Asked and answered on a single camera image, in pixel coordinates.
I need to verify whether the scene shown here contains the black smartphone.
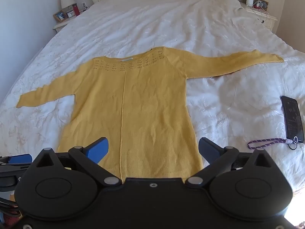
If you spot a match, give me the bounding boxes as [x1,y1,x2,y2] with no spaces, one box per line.
[280,95,305,144]

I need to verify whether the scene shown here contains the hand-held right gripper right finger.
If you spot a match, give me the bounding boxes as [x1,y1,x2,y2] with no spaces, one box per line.
[186,137,274,187]

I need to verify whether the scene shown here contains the white table lamp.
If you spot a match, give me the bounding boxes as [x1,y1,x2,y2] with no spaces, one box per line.
[60,0,74,13]

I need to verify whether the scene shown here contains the white charging cable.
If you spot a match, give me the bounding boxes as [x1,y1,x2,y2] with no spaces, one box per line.
[255,3,269,25]

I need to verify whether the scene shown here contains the wooden photo frame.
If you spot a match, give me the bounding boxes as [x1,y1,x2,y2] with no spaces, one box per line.
[53,10,68,23]

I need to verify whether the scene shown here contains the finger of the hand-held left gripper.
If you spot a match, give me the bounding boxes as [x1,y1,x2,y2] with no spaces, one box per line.
[0,154,33,166]

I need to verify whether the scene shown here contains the purple phone lanyard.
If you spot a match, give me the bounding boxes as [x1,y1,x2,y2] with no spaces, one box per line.
[247,136,299,151]

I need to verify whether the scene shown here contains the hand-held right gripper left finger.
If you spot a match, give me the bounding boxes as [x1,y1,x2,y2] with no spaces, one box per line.
[32,137,121,186]

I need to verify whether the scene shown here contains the cream nightstand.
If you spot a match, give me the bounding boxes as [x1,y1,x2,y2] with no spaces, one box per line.
[240,1,278,31]
[53,9,94,34]

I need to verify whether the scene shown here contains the dark photo frame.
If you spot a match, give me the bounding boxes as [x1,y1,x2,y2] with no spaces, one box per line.
[253,0,269,11]

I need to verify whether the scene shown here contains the white embroidered bedspread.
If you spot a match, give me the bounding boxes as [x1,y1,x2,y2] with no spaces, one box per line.
[0,0,305,196]

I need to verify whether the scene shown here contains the yellow knit sweater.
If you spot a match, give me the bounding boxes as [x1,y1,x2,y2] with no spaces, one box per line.
[16,46,284,182]

